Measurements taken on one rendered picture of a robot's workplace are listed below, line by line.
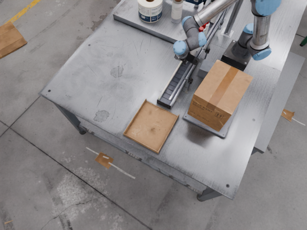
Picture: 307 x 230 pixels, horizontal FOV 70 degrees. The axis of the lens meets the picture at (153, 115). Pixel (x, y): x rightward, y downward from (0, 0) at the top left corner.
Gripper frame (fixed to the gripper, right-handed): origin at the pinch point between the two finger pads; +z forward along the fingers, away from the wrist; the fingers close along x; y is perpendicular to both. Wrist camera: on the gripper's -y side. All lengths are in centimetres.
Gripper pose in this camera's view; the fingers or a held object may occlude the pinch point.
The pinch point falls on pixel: (187, 60)
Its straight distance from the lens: 164.7
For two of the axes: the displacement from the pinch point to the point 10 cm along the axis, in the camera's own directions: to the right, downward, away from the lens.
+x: -4.2, 9.0, 1.3
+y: -8.8, -4.4, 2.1
